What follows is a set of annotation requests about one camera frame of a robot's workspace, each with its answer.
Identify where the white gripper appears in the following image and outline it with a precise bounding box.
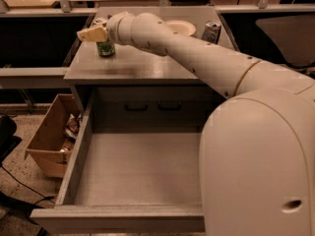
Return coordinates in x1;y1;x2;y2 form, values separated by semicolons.
77;12;134;45

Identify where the green soda can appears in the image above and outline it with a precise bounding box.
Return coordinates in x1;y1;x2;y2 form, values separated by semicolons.
92;18;115;57

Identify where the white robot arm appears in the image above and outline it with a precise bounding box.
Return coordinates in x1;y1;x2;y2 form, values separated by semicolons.
78;12;315;236

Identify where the grey drawer cabinet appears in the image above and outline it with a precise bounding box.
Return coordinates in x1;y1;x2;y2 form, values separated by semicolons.
64;6;240;130

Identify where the crushed silver can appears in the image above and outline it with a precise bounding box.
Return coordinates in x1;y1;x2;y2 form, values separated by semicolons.
202;21;221;44

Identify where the open grey top drawer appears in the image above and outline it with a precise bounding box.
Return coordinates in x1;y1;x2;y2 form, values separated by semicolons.
31;93;205;234

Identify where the white bowl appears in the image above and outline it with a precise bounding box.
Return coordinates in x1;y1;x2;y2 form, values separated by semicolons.
165;20;196;36

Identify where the crumpled trash in box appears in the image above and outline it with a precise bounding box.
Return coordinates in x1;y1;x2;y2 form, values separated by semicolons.
61;114;80;152

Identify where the cardboard box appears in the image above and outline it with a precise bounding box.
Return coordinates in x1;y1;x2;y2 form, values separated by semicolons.
26;94;80;178

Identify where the black object at left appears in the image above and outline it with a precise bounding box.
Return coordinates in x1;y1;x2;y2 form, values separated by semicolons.
0;115;22;163

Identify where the black cable on floor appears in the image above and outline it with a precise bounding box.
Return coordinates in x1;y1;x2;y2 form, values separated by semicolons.
0;164;57;208

